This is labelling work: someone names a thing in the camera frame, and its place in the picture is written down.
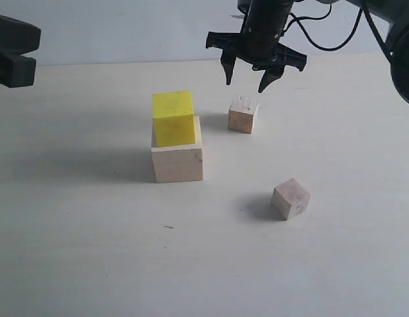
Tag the small natural wooden cube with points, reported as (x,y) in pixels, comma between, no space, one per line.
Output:
(290,199)

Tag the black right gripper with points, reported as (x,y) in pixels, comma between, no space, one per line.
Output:
(258,41)

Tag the medium natural wooden cube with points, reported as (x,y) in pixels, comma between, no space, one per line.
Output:
(242,114)

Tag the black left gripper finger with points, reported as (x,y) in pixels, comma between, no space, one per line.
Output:
(16,70)
(18,38)

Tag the large natural wooden cube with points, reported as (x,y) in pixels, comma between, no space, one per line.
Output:
(180,163)

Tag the yellow painted wooden cube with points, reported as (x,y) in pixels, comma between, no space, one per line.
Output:
(173,118)

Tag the right robot arm black grey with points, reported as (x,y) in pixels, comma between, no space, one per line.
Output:
(389,23)

